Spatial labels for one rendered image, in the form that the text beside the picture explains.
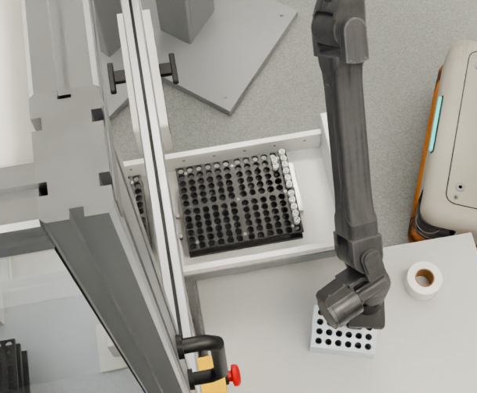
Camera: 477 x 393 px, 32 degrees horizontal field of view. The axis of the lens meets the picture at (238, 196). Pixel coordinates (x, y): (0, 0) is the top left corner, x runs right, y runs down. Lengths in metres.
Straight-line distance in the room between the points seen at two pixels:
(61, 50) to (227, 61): 2.32
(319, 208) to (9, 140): 1.24
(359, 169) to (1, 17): 0.92
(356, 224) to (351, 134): 0.15
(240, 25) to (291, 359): 1.49
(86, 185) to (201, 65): 2.36
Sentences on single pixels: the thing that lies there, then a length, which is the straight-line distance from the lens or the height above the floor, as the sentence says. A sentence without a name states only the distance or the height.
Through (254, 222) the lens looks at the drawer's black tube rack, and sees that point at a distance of 1.62.
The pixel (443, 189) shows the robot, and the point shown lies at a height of 0.28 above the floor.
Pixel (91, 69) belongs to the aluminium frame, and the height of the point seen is 1.99.
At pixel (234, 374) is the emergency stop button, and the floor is 0.90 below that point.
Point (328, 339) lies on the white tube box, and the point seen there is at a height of 0.79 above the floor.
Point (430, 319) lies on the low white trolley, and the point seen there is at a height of 0.76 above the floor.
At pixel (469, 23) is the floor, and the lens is 3.03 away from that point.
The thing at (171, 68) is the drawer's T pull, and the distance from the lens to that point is 1.77.
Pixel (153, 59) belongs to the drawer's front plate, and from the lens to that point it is 1.77.
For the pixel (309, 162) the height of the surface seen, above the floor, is 0.84.
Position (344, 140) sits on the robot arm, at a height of 1.20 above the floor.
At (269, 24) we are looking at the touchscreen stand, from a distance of 2.90.
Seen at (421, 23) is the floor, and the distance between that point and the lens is 3.00.
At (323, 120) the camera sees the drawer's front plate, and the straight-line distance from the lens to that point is 1.69.
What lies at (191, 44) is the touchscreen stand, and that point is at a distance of 2.86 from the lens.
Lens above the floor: 2.40
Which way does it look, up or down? 66 degrees down
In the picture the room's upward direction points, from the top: 3 degrees counter-clockwise
